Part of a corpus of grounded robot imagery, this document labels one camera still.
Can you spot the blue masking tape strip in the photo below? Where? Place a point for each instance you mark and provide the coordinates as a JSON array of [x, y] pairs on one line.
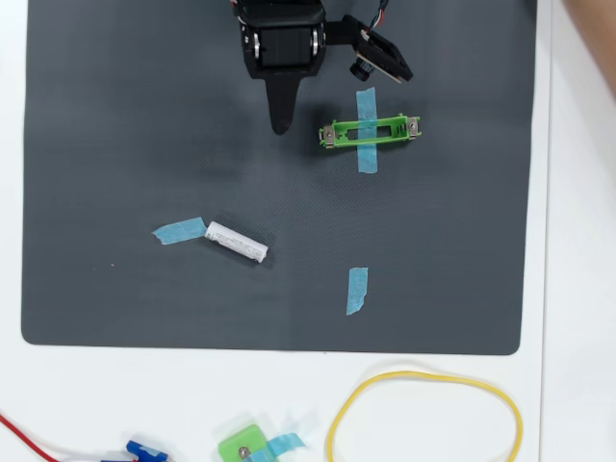
[[366, 103], [357, 289], [284, 443], [178, 231]]

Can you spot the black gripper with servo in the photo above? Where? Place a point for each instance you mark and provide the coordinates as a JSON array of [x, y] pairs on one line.
[[284, 48]]

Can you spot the yellow rubber band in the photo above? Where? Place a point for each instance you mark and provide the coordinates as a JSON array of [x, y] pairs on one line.
[[409, 373]]

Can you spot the dark grey textured mat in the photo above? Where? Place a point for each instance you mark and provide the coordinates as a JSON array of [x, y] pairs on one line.
[[144, 120]]

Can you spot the person's bare forearm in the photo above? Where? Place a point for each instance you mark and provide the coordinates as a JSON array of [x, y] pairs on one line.
[[601, 29]]

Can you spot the green printed block with screw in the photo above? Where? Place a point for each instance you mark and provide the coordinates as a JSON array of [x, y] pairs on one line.
[[240, 440]]

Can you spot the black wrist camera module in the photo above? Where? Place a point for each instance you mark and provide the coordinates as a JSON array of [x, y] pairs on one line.
[[382, 50]]

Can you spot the green battery holder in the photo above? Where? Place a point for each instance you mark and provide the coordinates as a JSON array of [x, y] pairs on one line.
[[342, 140]]

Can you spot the white AA battery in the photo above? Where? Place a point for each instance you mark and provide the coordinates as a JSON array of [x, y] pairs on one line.
[[236, 241]]

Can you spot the blue plastic connector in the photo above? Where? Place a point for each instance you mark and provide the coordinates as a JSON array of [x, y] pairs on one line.
[[139, 448]]

